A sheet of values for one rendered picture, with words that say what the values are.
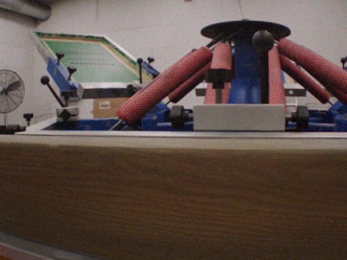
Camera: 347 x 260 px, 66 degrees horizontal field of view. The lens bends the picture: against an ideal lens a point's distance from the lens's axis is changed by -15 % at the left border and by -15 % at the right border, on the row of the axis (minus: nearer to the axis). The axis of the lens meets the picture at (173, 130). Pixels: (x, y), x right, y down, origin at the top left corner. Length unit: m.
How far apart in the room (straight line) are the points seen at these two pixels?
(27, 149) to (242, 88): 0.80
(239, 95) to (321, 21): 3.69
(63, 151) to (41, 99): 5.43
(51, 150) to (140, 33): 4.54
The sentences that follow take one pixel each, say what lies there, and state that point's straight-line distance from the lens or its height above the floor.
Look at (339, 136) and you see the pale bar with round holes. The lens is 0.37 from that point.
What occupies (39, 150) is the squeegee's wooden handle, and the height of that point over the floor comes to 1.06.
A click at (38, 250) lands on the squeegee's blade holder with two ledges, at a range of 0.19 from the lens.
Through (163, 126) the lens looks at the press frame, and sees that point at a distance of 0.85.
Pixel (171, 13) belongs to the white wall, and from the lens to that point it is 4.61.
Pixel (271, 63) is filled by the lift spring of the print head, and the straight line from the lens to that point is 0.72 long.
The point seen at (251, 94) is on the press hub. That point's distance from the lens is 0.91.
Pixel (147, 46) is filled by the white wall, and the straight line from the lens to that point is 4.61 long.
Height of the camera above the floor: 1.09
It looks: 6 degrees down
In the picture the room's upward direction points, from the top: 1 degrees counter-clockwise
